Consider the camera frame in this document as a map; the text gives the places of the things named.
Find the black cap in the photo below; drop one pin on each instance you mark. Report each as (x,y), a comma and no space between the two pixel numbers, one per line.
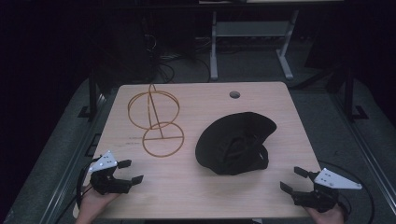
(230,143)

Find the grey metal desk frame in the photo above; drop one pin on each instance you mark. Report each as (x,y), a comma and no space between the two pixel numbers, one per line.
(249,28)

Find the black metal post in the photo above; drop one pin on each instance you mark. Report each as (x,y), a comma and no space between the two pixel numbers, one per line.
(92,93)

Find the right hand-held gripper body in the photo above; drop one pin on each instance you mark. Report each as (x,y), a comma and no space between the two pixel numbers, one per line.
(320,197)

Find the person's right hand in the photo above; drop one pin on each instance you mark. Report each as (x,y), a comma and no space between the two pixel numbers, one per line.
(327,217)

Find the person's left hand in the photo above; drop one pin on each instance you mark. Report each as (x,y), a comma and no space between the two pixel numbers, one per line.
(93,203)

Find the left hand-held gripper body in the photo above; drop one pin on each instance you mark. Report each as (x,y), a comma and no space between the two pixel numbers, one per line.
(107,183)

